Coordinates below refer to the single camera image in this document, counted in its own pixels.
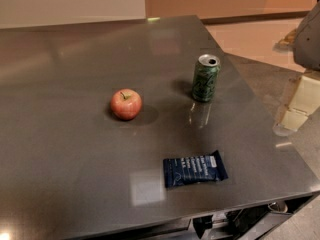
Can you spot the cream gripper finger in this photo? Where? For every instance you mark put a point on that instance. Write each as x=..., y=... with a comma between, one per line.
x=301, y=100

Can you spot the dark blue rxbar wrapper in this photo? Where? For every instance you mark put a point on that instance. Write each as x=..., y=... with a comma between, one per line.
x=195, y=169

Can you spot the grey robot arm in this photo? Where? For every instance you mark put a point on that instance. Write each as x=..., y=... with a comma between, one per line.
x=306, y=43

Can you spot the green soda can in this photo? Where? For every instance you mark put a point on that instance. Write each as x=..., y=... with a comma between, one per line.
x=206, y=72

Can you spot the black under-table equipment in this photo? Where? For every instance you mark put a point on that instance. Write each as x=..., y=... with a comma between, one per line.
x=252, y=223

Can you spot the red apple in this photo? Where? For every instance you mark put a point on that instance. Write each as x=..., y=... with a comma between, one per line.
x=126, y=104

